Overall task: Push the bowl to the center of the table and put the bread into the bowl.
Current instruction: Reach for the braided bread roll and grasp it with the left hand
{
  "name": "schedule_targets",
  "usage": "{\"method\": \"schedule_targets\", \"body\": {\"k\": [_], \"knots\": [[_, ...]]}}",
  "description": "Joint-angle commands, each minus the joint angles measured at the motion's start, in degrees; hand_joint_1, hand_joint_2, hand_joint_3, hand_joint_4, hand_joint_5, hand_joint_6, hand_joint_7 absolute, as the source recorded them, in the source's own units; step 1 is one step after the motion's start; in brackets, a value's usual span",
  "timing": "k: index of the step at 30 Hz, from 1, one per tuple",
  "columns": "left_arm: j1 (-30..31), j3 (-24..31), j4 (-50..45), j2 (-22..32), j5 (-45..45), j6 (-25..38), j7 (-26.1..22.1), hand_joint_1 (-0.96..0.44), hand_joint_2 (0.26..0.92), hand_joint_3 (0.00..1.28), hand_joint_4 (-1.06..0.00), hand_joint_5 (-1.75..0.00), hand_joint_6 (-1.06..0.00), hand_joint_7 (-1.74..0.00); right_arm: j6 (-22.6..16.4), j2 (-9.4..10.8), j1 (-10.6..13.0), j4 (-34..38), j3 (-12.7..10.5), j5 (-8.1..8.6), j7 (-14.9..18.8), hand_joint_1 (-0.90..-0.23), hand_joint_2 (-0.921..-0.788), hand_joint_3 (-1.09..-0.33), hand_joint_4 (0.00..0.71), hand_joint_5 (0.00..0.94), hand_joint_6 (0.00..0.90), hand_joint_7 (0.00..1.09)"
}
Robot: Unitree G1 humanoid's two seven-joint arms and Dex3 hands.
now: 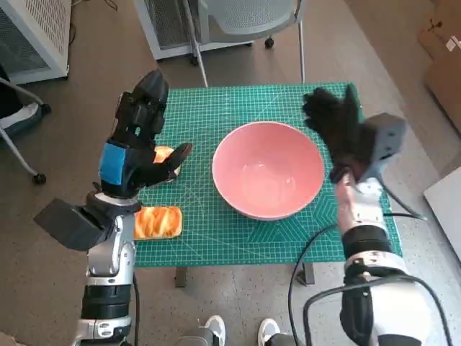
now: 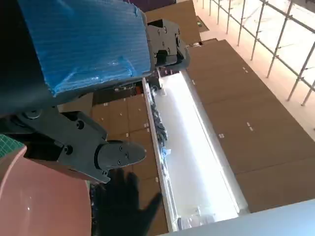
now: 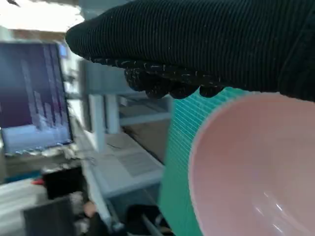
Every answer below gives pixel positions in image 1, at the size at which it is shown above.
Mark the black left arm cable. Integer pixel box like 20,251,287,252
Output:
132,273,142,346

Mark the white perforated cabinet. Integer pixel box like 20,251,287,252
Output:
0,0,73,86

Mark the pink bowl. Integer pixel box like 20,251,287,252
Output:
211,121,326,221

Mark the green cutting mat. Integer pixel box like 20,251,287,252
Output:
133,81,403,267

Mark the looped black robot cable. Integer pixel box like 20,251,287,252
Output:
303,275,454,346

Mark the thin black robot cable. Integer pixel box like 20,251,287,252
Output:
287,223,341,346

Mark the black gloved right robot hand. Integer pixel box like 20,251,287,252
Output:
301,84,376,184

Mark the rectangular striped toy bread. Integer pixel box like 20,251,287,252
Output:
133,205,184,241

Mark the grey mesh chair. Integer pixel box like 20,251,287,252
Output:
190,0,308,87

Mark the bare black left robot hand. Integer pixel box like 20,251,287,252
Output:
97,69,194,199

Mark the round toy bread bun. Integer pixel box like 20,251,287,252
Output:
153,145,183,177

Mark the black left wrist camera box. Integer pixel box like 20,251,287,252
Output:
33,197,109,252

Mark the white board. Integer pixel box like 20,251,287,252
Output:
423,165,461,260

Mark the office chair with castors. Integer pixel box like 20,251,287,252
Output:
0,75,51,185

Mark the white wheeled cabinet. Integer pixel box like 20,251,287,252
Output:
133,0,275,66

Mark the brown cardboard box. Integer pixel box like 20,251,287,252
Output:
417,0,461,134

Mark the dark right wrist camera box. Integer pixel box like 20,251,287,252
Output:
359,112,429,221

